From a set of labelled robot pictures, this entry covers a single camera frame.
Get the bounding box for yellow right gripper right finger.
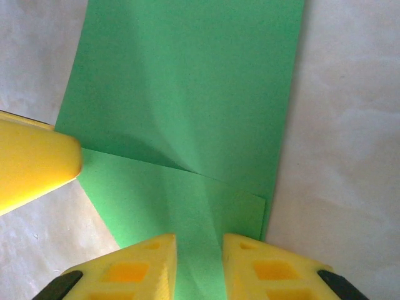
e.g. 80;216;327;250
221;232;373;300

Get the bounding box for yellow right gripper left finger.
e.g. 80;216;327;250
36;232;179;300

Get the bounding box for green paper sheet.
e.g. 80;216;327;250
54;0;306;300

